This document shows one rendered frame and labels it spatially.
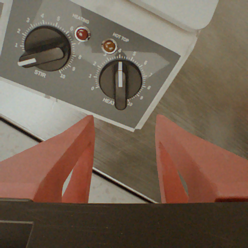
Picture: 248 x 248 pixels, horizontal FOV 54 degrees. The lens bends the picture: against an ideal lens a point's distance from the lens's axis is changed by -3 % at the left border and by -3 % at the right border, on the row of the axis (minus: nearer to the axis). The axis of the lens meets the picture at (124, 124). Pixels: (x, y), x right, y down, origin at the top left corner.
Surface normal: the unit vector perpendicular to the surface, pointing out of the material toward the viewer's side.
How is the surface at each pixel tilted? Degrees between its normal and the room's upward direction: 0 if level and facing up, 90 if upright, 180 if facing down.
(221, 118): 0
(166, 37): 0
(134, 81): 30
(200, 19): 0
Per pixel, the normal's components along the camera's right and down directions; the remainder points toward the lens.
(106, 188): 0.22, 0.15
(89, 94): 0.00, 0.59
